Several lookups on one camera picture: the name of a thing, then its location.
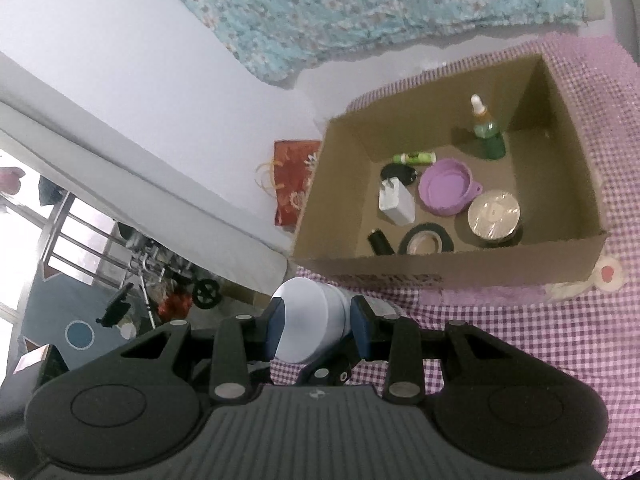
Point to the black stand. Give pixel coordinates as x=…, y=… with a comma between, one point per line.
x=115, y=307

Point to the cardboard box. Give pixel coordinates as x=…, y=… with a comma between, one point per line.
x=565, y=175

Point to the teal floral cloth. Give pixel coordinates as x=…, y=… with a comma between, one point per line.
x=350, y=10

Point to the white charger plug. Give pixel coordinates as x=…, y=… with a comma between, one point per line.
x=397, y=207

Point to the purple checkered tablecloth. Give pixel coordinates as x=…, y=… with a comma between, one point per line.
x=500, y=320

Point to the small red bundle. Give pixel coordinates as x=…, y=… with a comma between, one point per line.
x=175, y=305

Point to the white plastic bottle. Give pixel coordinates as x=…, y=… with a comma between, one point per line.
x=310, y=320

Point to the white card with red heart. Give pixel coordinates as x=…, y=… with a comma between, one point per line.
x=607, y=274

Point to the pink object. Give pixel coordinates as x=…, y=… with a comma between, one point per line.
x=11, y=180

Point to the purple plastic lid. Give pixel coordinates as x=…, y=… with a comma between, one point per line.
x=442, y=185

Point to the green dropper bottle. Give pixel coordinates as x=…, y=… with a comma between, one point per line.
x=490, y=142

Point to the metal barred gate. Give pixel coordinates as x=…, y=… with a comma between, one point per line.
x=75, y=220

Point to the green lip balm tube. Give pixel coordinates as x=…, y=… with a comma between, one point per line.
x=415, y=158

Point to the folded stroller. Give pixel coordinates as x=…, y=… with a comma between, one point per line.
x=207, y=295

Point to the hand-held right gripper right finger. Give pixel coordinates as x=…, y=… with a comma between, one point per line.
x=361, y=330

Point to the grey mat with blue circle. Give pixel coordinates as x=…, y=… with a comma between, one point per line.
x=80, y=335

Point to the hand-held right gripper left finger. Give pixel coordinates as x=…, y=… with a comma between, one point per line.
x=276, y=330

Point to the black cylinder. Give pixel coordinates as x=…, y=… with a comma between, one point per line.
x=381, y=242

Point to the black key fob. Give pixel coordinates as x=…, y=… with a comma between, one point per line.
x=402, y=172

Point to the black tape roll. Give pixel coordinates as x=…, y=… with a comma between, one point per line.
x=446, y=240

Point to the red printed bag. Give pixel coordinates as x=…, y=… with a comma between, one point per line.
x=290, y=180

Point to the gold-lidded cosmetic jar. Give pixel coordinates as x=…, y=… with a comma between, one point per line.
x=494, y=212

